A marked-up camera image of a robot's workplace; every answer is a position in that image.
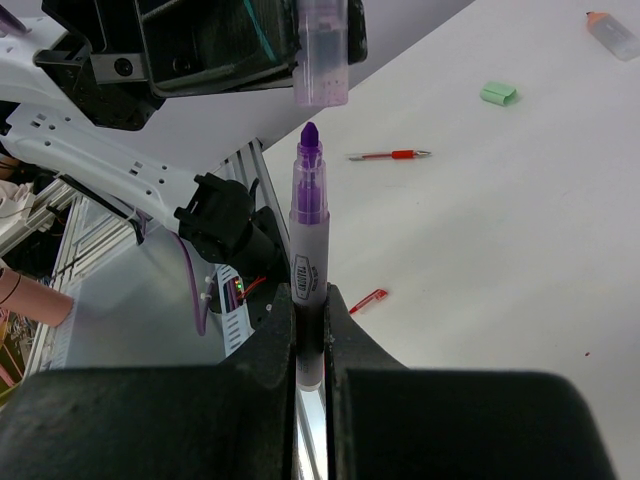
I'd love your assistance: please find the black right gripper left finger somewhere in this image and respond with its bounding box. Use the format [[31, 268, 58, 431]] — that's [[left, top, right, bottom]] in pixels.
[[1, 284, 295, 479]]

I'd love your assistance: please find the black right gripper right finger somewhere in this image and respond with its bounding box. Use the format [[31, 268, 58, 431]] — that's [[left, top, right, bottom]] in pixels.
[[325, 286, 615, 479]]

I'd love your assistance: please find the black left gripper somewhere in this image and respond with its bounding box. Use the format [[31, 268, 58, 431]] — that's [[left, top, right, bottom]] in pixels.
[[34, 0, 300, 131]]

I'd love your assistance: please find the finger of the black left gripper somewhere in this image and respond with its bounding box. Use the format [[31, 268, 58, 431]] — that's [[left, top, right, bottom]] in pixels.
[[347, 0, 368, 64]]

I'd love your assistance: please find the clear purple marker cap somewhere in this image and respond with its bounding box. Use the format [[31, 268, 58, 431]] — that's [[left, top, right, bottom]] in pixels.
[[293, 0, 349, 108]]

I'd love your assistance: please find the purple grey marker pen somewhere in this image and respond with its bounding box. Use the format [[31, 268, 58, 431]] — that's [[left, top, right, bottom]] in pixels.
[[289, 122, 330, 391]]

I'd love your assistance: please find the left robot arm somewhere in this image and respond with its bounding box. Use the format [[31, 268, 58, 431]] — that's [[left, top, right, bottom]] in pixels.
[[1, 0, 368, 283]]

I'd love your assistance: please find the red pen cap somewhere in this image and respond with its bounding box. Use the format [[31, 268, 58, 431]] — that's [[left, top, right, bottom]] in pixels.
[[349, 289, 388, 315]]

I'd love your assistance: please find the orange highlighter pen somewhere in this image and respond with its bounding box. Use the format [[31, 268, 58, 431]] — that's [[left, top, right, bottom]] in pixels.
[[586, 11, 639, 61]]

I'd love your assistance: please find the green highlighter cap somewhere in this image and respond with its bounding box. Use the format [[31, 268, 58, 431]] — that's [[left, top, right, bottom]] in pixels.
[[479, 81, 518, 106]]

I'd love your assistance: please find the white slotted cable duct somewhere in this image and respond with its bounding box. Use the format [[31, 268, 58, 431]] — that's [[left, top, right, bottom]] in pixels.
[[215, 265, 254, 357]]

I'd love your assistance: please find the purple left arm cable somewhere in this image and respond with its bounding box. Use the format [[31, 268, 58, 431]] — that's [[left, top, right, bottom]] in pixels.
[[137, 209, 221, 337]]

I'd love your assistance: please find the aluminium mounting rail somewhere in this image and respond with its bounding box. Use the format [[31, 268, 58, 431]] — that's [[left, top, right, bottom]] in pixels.
[[0, 139, 281, 381]]

